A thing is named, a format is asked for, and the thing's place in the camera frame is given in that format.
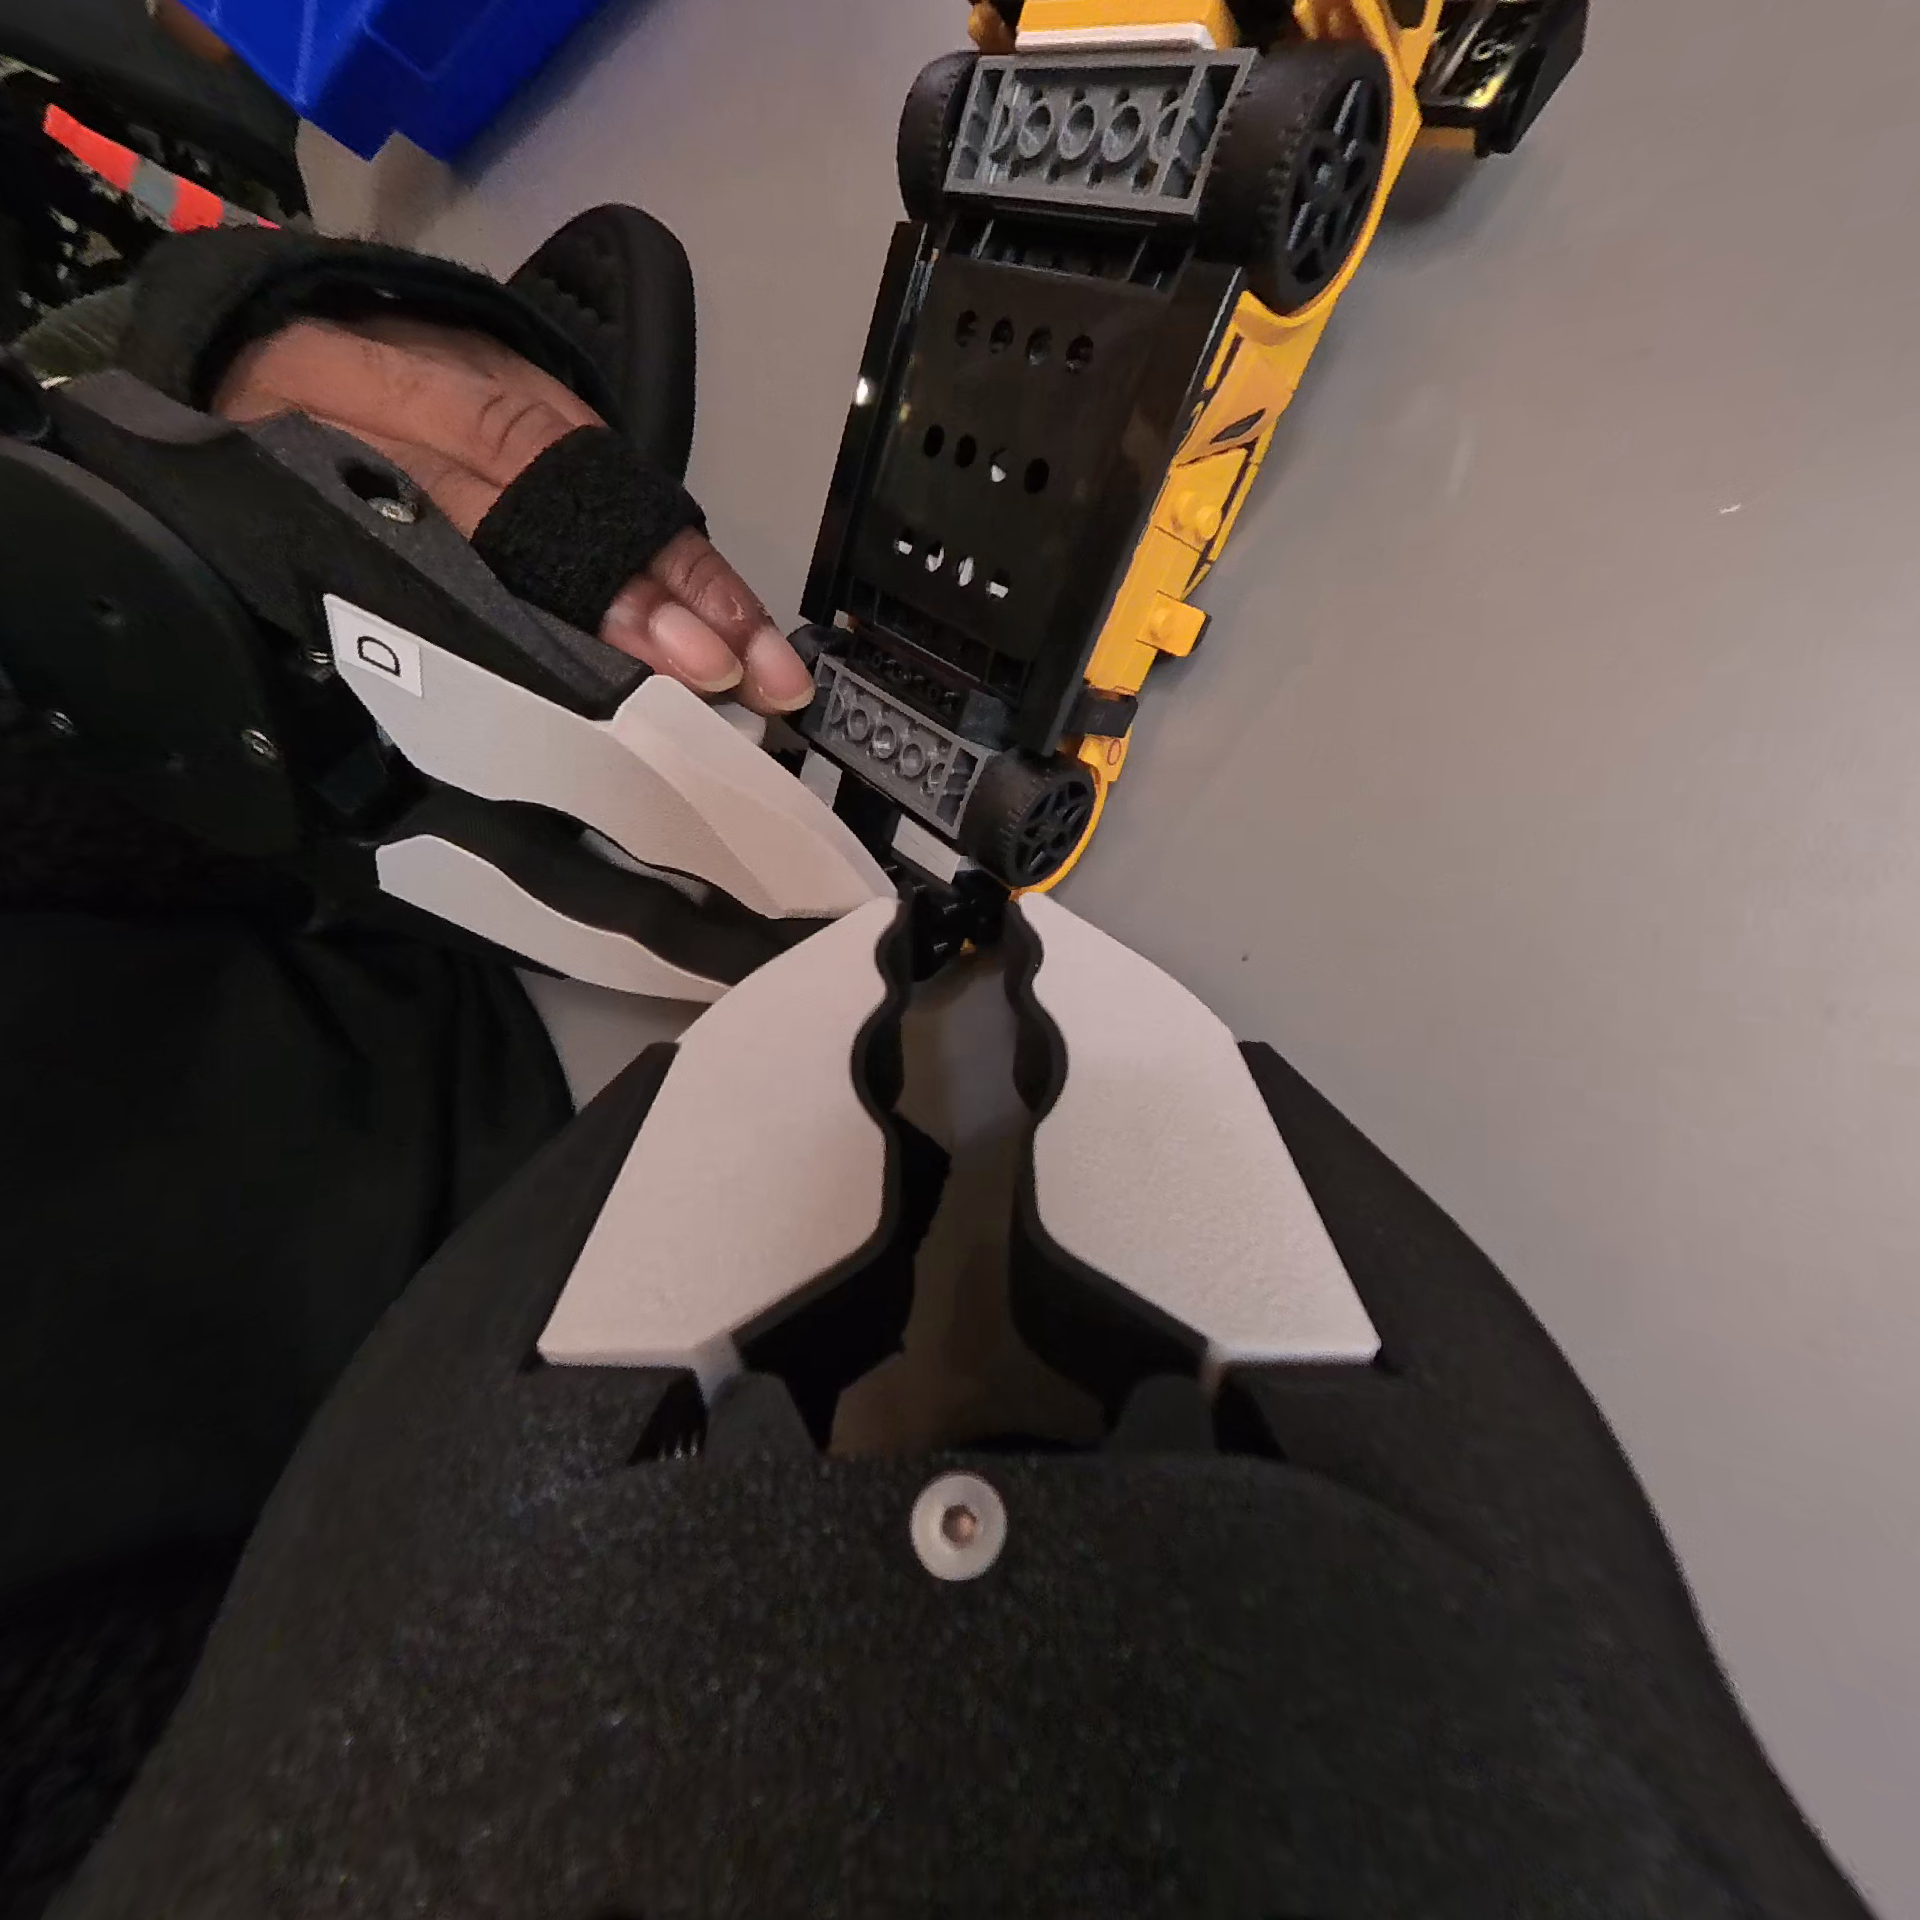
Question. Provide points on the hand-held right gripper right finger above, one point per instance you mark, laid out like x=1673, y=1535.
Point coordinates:
x=1184, y=1186

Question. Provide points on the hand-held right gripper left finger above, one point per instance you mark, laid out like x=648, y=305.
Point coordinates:
x=735, y=1186

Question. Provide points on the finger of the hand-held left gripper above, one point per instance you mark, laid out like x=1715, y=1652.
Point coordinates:
x=675, y=781
x=511, y=902

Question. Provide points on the dark studded lego plate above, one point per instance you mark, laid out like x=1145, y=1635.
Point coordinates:
x=954, y=926

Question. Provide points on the yellow lego car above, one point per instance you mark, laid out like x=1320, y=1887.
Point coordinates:
x=1019, y=451

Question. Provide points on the person's left forearm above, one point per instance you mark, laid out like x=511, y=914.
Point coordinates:
x=300, y=284

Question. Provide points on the person's left hand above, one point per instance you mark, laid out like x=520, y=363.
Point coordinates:
x=406, y=389

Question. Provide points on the orange traffic cone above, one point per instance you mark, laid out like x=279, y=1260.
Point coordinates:
x=150, y=172

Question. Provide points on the blue plastic storage bin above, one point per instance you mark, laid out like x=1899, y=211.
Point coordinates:
x=390, y=61

